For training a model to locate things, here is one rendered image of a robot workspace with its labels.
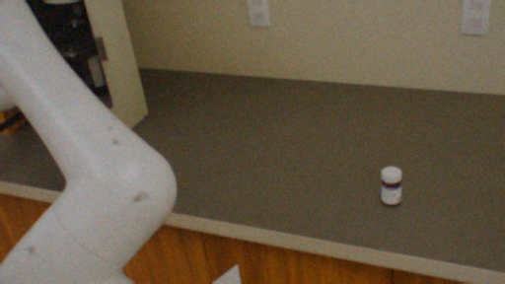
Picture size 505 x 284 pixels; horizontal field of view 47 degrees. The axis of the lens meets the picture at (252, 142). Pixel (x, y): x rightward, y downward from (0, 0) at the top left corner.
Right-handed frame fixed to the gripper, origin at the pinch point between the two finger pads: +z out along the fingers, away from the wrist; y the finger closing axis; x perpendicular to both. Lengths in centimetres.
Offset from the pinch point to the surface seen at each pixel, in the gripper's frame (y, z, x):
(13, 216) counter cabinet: 11, -38, 41
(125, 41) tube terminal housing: -14.1, -1.1, 1.7
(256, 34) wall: -38, 34, 13
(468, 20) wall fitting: -101, 35, 6
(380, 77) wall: -77, 34, 25
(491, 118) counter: -110, 18, 26
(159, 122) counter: -20.7, -3.5, 25.9
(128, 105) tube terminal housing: -14.3, -7.1, 18.6
